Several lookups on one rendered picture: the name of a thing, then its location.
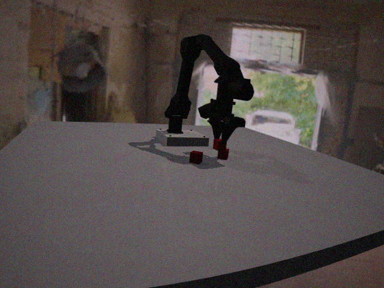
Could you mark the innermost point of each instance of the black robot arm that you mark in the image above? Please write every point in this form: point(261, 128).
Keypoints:
point(231, 82)

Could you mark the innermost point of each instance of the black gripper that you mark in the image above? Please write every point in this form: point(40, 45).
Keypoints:
point(225, 122)

